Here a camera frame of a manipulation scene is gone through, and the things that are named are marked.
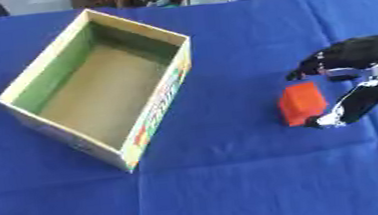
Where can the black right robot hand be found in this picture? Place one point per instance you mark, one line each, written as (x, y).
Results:
(357, 51)

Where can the open cardboard box green inside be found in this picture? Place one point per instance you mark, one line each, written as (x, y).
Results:
(102, 88)

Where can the orange rectangular block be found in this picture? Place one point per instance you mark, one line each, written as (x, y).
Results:
(302, 102)

